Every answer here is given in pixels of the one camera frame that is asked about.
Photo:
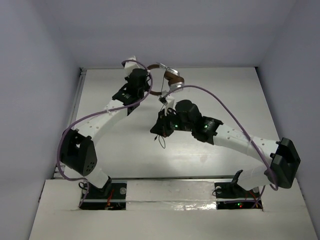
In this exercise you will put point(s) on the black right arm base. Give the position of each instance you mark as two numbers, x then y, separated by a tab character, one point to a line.
230	196

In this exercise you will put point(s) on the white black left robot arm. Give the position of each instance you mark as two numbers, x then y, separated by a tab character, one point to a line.
77	148

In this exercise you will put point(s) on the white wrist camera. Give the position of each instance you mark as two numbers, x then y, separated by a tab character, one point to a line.
167	103
129	66

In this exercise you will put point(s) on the white front board with tape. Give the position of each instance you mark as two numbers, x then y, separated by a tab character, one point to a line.
284	217

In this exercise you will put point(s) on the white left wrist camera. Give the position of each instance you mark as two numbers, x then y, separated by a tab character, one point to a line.
129	66

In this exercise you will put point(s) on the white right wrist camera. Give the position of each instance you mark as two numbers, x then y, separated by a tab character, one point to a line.
167	103

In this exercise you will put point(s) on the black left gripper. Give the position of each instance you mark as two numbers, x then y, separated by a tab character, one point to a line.
139	75

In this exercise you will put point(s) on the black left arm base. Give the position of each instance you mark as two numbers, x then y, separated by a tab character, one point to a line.
111	197

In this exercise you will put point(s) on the aluminium rail left table edge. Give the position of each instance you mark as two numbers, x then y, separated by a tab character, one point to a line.
59	172

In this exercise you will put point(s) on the brown silver headphones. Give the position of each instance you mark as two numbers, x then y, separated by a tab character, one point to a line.
172	76

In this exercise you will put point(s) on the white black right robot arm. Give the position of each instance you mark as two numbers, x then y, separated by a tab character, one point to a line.
280	159

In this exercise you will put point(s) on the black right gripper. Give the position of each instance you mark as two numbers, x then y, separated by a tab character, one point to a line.
161	128

